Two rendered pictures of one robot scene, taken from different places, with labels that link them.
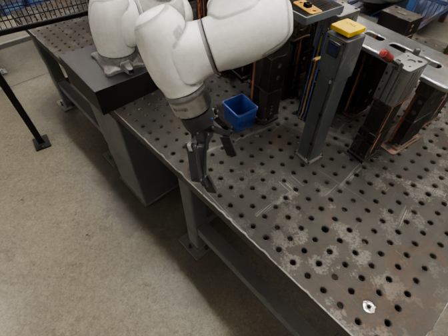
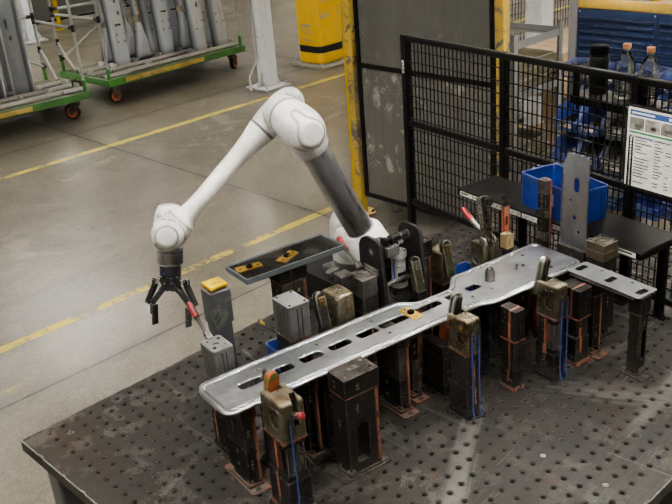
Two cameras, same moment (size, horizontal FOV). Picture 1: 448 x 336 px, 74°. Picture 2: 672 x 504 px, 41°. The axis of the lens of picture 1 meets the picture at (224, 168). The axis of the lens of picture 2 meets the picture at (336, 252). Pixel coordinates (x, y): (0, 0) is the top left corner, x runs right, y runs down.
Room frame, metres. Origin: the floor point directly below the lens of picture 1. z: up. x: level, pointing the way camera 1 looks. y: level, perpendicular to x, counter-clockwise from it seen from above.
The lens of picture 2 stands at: (1.10, -2.75, 2.34)
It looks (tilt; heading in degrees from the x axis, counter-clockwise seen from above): 24 degrees down; 90
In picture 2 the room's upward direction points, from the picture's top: 5 degrees counter-clockwise
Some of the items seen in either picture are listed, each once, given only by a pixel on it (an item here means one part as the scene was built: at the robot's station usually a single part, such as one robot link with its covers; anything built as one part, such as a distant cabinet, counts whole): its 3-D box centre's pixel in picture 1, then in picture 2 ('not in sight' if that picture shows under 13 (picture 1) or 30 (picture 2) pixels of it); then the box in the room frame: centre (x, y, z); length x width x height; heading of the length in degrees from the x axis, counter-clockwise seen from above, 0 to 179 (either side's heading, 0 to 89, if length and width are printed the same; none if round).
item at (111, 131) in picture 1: (143, 141); not in sight; (1.17, 0.45, 0.33); 0.31 x 0.31 x 0.66; 42
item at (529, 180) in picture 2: not in sight; (563, 194); (1.97, 0.34, 1.10); 0.30 x 0.17 x 0.13; 114
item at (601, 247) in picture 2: not in sight; (600, 287); (2.01, -0.01, 0.88); 0.08 x 0.08 x 0.36; 33
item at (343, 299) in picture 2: (293, 52); (342, 343); (1.10, -0.27, 0.89); 0.13 x 0.11 x 0.38; 123
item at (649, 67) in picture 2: not in sight; (649, 75); (2.25, 0.30, 1.53); 0.06 x 0.06 x 0.20
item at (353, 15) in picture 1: (323, 69); (296, 357); (0.96, -0.35, 0.90); 0.13 x 0.10 x 0.41; 123
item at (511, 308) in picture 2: not in sight; (512, 347); (1.65, -0.30, 0.84); 0.11 x 0.08 x 0.29; 123
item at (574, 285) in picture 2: not in sight; (573, 322); (1.88, -0.17, 0.84); 0.11 x 0.10 x 0.28; 123
